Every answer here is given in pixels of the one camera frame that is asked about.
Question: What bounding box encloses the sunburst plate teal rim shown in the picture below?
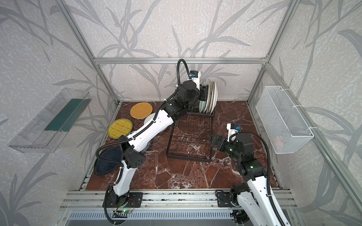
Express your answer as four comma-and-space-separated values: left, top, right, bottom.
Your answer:
208, 81, 215, 114

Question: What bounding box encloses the cream plate with plum blossoms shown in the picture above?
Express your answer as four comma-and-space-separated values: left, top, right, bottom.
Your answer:
211, 82, 218, 113

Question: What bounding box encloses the light green flower plate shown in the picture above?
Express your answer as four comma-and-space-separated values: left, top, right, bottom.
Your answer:
199, 86, 207, 113

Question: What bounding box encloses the black wire dish rack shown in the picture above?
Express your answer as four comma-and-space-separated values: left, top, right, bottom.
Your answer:
166, 102, 215, 163

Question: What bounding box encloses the white plate cloud emblem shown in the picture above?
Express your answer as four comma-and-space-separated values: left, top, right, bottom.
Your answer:
144, 113, 156, 125

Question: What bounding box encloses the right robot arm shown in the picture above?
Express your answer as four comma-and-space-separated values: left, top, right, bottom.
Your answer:
207, 131, 290, 226

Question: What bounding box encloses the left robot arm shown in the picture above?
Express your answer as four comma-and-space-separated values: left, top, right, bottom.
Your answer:
96, 59, 200, 199

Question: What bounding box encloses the orange woven round plate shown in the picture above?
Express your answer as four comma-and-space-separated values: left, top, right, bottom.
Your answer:
130, 102, 153, 119

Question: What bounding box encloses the white plate dark green rim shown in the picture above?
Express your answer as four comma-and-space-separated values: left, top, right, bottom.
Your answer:
141, 141, 152, 153

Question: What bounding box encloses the yellow-green round plate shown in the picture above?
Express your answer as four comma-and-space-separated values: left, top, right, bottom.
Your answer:
107, 118, 133, 139

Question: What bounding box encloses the dark blue plate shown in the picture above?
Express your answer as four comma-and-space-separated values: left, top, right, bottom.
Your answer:
93, 147, 123, 176

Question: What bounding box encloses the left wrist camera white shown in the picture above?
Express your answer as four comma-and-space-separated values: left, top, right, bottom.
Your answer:
189, 70, 201, 89

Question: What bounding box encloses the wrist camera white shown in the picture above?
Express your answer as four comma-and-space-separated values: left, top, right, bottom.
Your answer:
189, 70, 201, 89
227, 123, 241, 142

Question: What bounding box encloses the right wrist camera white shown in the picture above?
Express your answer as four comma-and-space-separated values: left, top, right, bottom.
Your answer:
227, 123, 241, 142

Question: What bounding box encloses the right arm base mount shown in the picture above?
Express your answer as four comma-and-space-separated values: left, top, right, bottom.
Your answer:
215, 184, 250, 207

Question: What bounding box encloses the white wire mesh basket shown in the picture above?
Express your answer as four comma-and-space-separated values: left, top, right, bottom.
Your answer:
256, 86, 314, 154

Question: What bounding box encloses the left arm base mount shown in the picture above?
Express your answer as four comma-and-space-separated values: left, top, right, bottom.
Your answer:
102, 191, 143, 208

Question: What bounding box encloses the aluminium front rail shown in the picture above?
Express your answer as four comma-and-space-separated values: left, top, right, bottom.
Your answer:
58, 190, 298, 211

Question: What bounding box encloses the clear plastic wall tray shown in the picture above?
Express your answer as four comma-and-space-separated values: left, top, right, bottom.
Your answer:
8, 88, 91, 153

